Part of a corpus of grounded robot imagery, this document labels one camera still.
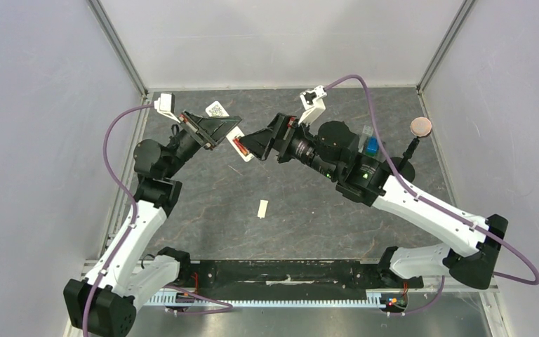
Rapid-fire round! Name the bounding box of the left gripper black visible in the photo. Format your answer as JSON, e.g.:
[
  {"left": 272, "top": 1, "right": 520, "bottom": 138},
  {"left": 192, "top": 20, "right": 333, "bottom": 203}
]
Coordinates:
[{"left": 163, "top": 109, "right": 241, "bottom": 179}]

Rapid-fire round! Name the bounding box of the white battery cover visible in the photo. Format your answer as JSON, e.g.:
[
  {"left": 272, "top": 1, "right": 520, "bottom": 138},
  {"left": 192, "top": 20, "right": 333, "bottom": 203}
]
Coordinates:
[{"left": 257, "top": 199, "right": 269, "bottom": 218}]

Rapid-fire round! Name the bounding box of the white remote control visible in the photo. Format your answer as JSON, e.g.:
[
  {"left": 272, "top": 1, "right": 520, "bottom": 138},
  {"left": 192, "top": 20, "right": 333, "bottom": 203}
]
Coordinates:
[{"left": 205, "top": 101, "right": 253, "bottom": 162}]

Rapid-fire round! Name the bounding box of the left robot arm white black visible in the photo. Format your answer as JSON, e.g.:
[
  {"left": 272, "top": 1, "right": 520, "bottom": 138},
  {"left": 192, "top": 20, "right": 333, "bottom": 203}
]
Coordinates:
[{"left": 63, "top": 112, "right": 241, "bottom": 336}]

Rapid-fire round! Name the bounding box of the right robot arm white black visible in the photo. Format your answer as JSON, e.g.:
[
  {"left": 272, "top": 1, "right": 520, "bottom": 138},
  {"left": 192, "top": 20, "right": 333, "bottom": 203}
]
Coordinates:
[{"left": 239, "top": 114, "right": 508, "bottom": 290}]

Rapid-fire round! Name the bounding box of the clear plastic block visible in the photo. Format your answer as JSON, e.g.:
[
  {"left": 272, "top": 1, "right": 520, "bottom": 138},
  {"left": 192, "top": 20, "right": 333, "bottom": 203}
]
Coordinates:
[{"left": 360, "top": 125, "right": 374, "bottom": 141}]

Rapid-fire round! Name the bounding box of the blue lego brick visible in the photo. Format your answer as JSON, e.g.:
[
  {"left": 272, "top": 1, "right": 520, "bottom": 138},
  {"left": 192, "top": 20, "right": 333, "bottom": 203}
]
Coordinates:
[{"left": 364, "top": 137, "right": 380, "bottom": 157}]

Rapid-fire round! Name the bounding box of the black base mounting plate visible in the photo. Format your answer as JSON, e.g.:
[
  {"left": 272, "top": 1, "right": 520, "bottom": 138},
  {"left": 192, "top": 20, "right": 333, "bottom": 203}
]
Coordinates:
[{"left": 174, "top": 259, "right": 424, "bottom": 300}]

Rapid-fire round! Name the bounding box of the black stand with pink disc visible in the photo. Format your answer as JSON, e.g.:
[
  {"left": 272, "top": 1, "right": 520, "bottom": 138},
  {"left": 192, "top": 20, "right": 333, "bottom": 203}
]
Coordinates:
[{"left": 391, "top": 117, "right": 432, "bottom": 183}]

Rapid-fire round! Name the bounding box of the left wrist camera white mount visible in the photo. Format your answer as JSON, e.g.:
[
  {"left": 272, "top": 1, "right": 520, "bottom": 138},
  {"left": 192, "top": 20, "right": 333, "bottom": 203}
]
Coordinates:
[{"left": 154, "top": 93, "right": 181, "bottom": 124}]

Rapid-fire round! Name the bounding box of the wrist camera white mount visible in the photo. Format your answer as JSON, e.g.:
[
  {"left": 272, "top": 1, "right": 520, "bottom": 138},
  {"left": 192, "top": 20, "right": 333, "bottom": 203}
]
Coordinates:
[
  {"left": 154, "top": 93, "right": 181, "bottom": 124},
  {"left": 298, "top": 86, "right": 327, "bottom": 126}
]

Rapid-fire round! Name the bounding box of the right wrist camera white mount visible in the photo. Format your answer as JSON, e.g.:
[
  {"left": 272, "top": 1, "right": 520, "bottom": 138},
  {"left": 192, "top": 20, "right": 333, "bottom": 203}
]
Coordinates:
[{"left": 298, "top": 86, "right": 327, "bottom": 126}]

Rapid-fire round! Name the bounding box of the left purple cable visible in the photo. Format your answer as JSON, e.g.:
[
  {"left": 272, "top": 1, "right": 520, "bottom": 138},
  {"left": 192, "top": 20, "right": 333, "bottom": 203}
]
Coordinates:
[{"left": 81, "top": 103, "right": 159, "bottom": 337}]

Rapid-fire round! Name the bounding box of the purple cable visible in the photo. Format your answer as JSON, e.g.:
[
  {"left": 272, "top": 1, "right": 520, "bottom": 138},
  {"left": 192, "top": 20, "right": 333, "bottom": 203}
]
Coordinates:
[
  {"left": 324, "top": 74, "right": 539, "bottom": 286},
  {"left": 81, "top": 103, "right": 159, "bottom": 337}
]

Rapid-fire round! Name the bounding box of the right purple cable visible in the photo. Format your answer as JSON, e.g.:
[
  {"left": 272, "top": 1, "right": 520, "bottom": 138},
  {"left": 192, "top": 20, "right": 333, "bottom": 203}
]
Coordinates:
[{"left": 324, "top": 74, "right": 539, "bottom": 286}]

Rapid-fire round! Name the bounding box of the white slotted cable duct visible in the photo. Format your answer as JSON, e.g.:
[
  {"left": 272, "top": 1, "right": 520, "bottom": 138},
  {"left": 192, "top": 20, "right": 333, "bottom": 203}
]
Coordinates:
[{"left": 145, "top": 289, "right": 387, "bottom": 309}]

